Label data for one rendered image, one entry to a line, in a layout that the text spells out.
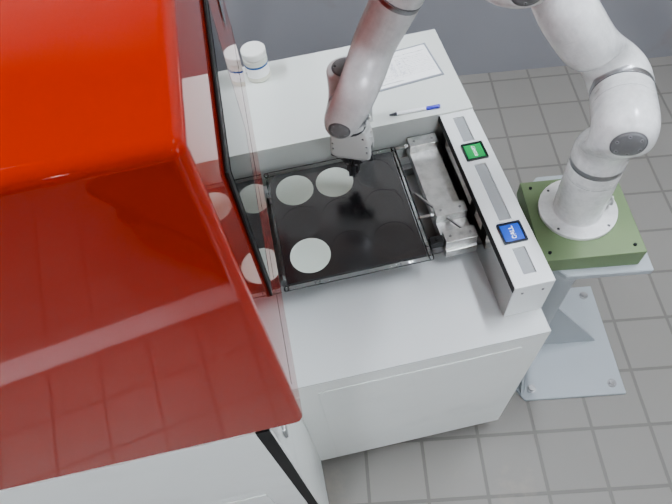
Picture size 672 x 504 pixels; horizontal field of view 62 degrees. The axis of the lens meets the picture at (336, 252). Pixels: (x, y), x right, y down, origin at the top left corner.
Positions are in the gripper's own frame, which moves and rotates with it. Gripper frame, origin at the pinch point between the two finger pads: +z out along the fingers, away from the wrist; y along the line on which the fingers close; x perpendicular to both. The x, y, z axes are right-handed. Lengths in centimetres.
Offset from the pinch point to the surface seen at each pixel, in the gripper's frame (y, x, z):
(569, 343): -78, -8, 95
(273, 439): -5, 73, -20
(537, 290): -48, 24, 4
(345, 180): 2.7, -0.9, 6.8
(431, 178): -19.4, -7.2, 8.8
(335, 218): 2.4, 11.7, 6.9
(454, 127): -23.2, -18.9, 0.8
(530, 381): -64, 10, 95
